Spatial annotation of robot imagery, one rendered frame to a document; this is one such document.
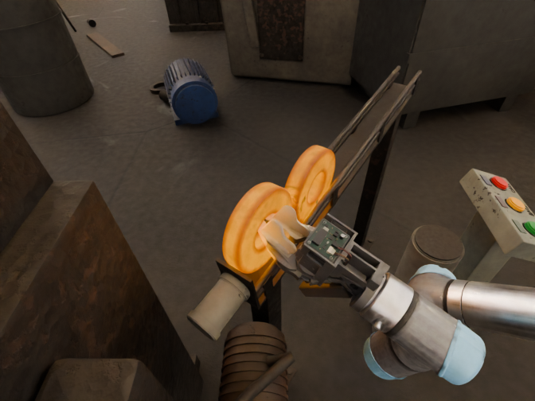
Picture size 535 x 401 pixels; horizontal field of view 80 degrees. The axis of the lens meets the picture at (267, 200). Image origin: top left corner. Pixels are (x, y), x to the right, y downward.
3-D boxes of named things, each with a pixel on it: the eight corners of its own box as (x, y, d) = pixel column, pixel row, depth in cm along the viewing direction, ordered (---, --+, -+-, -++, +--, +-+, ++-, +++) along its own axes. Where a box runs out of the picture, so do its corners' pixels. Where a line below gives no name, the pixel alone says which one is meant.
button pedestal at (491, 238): (419, 355, 108) (509, 242, 65) (399, 291, 125) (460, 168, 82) (466, 355, 108) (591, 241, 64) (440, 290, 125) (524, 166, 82)
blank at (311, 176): (277, 180, 55) (294, 187, 53) (322, 129, 62) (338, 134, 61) (283, 231, 67) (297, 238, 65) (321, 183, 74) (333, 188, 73)
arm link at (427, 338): (442, 394, 44) (486, 386, 37) (372, 341, 47) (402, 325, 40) (455, 346, 49) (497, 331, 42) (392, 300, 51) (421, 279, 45)
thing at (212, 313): (192, 325, 53) (181, 311, 49) (226, 282, 57) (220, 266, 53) (219, 346, 50) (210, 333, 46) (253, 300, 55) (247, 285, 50)
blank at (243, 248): (210, 229, 46) (228, 239, 44) (272, 163, 53) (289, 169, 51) (233, 280, 57) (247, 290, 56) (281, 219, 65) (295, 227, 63)
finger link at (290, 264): (279, 227, 51) (325, 260, 49) (277, 233, 53) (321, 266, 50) (262, 247, 49) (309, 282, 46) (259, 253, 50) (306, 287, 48)
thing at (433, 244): (375, 348, 110) (421, 262, 74) (368, 315, 119) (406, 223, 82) (411, 348, 110) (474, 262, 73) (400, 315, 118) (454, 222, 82)
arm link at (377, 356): (416, 342, 59) (454, 325, 51) (389, 394, 53) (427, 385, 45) (380, 312, 62) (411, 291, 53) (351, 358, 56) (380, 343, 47)
